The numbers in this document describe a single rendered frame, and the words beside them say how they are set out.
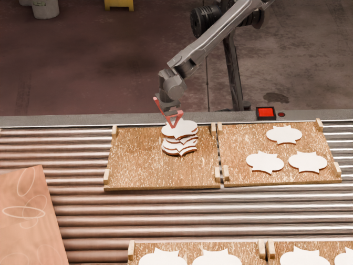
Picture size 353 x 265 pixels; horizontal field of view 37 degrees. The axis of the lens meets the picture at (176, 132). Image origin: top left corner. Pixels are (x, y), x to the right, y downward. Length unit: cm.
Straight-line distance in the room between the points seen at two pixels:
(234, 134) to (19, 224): 89
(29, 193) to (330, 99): 279
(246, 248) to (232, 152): 46
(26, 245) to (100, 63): 312
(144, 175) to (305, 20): 362
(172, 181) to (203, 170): 12
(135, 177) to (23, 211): 42
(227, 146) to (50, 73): 274
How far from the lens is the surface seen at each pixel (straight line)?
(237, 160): 193
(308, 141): 205
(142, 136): 205
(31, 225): 163
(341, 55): 468
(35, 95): 424
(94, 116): 224
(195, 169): 189
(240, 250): 163
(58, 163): 202
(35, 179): 178
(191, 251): 162
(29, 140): 218
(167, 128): 198
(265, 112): 220
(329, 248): 167
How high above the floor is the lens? 217
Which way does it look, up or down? 37 degrees down
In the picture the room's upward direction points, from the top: 3 degrees counter-clockwise
